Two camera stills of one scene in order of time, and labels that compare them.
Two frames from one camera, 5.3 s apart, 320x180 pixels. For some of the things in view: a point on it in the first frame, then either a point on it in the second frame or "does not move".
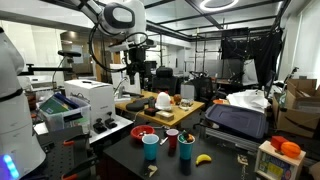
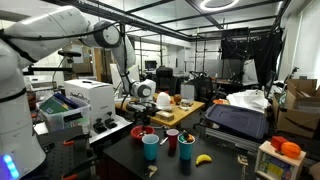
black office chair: (164, 80) does not move
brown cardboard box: (297, 109) does not move
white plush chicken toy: (163, 101) does not move
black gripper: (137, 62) -> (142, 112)
